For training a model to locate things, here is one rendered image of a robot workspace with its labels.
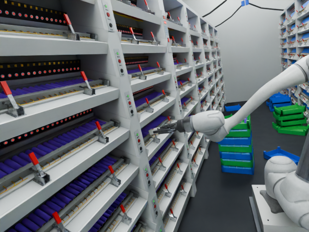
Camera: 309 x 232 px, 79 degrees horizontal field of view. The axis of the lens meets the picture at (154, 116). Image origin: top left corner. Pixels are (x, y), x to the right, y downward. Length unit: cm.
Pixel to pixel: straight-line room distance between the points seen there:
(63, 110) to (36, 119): 9
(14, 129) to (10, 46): 21
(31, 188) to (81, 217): 22
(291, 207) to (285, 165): 23
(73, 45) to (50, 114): 26
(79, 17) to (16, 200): 73
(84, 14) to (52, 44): 32
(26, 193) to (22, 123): 18
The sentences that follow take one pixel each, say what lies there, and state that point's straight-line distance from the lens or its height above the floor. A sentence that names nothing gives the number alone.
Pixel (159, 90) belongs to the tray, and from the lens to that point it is 154.
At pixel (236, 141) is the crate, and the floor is 35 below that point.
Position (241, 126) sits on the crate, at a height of 51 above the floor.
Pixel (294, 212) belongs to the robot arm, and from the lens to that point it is 106.
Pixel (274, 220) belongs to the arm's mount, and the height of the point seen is 30.
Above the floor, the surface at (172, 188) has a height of 35.
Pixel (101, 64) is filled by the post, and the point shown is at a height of 124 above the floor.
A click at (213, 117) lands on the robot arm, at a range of 99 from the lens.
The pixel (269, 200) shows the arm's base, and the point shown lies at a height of 33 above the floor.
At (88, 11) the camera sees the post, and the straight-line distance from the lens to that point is 95.
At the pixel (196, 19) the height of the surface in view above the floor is 171.
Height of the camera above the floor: 117
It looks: 13 degrees down
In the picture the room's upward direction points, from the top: 12 degrees counter-clockwise
